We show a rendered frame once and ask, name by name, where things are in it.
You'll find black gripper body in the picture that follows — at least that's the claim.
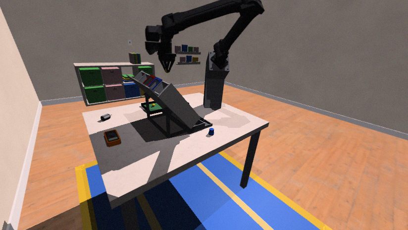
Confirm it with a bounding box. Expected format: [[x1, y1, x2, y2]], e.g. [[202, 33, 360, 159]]
[[157, 42, 176, 59]]

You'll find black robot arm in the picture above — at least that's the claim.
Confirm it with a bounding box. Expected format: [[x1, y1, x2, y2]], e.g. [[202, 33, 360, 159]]
[[145, 0, 264, 69]]

